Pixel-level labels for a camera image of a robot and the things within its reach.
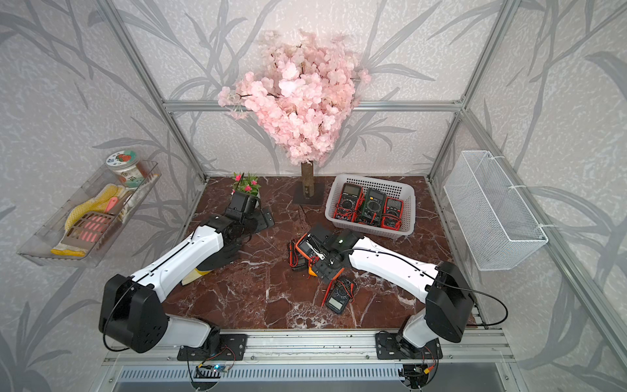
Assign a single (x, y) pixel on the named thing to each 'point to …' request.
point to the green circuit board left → (220, 367)
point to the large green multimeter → (373, 207)
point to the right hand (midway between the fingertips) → (329, 261)
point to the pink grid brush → (87, 229)
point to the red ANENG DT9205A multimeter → (350, 202)
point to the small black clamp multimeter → (294, 260)
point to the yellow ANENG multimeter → (311, 272)
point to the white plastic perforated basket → (391, 189)
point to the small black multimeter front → (339, 295)
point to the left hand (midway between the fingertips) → (265, 221)
